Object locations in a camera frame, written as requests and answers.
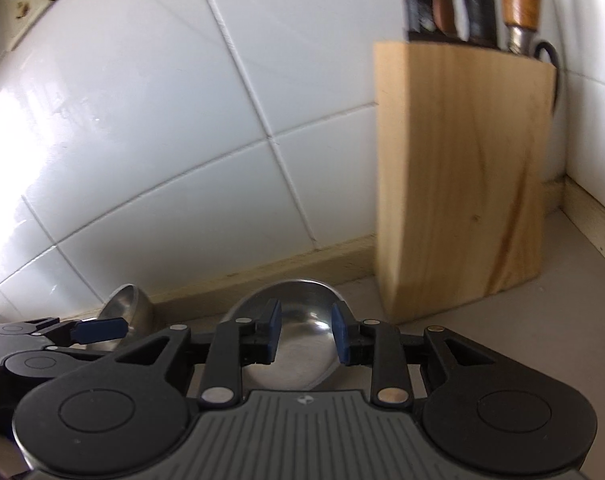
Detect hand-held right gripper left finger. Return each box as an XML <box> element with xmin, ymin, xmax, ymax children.
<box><xmin>95</xmin><ymin>299</ymin><xmax>282</xmax><ymax>407</ymax></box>

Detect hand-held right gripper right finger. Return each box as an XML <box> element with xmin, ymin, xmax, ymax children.
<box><xmin>331</xmin><ymin>301</ymin><xmax>513</xmax><ymax>407</ymax></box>

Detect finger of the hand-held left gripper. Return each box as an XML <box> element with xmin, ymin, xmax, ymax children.
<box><xmin>0</xmin><ymin>316</ymin><xmax>129</xmax><ymax>347</ymax></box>
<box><xmin>45</xmin><ymin>342</ymin><xmax>118</xmax><ymax>367</ymax></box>

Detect steel bowl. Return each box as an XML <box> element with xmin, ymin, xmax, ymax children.
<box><xmin>221</xmin><ymin>279</ymin><xmax>351</xmax><ymax>391</ymax></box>
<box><xmin>80</xmin><ymin>284</ymin><xmax>156</xmax><ymax>353</ymax></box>

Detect wooden knife block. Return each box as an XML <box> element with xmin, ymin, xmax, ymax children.
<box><xmin>373</xmin><ymin>41</ymin><xmax>557</xmax><ymax>325</ymax></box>

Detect black handle scissors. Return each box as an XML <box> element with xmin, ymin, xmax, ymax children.
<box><xmin>533</xmin><ymin>41</ymin><xmax>566</xmax><ymax>107</ymax></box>

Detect black ribbed handle knife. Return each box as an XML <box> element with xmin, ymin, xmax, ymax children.
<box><xmin>457</xmin><ymin>0</ymin><xmax>499</xmax><ymax>47</ymax></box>

